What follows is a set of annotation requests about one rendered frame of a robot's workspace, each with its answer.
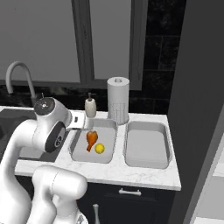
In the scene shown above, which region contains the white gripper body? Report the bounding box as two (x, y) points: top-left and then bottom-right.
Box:
(83, 117), (95, 131)

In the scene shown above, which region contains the brown chicken drumstick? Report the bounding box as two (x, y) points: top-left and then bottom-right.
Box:
(86, 130), (100, 153)

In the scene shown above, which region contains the grey rectangular tupperware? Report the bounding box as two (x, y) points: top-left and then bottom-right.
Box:
(123, 120), (171, 171)
(67, 117), (119, 165)

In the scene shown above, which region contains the yellow lemon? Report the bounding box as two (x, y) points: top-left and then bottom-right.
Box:
(94, 143), (106, 155)

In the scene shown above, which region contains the white soap dispenser bottle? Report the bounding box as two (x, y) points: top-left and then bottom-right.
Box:
(84, 92), (98, 119)

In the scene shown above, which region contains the white paper towel roll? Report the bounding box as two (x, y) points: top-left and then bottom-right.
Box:
(106, 76), (130, 126)

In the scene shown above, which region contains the grey steel sink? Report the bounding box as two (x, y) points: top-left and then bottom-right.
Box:
(0, 108), (71, 164)

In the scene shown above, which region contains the grey curved sink tap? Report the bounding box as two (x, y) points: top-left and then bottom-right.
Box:
(5, 60), (46, 107)

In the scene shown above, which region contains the black drawer front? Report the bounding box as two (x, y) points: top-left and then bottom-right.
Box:
(86, 181), (177, 204)

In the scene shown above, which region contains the grey framed window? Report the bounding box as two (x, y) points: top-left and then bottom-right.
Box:
(0, 0), (151, 91)

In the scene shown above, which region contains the black cupboard door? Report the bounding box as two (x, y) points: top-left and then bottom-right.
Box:
(76, 195), (175, 224)

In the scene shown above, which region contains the dark grey tall cabinet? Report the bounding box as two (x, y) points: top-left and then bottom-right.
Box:
(167, 0), (224, 224)

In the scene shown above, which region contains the light grey fridge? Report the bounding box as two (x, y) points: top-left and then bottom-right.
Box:
(186, 108), (224, 224)

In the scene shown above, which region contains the white drawer handle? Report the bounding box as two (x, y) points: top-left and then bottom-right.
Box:
(118, 187), (143, 197)

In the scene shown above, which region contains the white cupboard door handle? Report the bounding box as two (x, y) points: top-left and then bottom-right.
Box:
(92, 203), (101, 224)

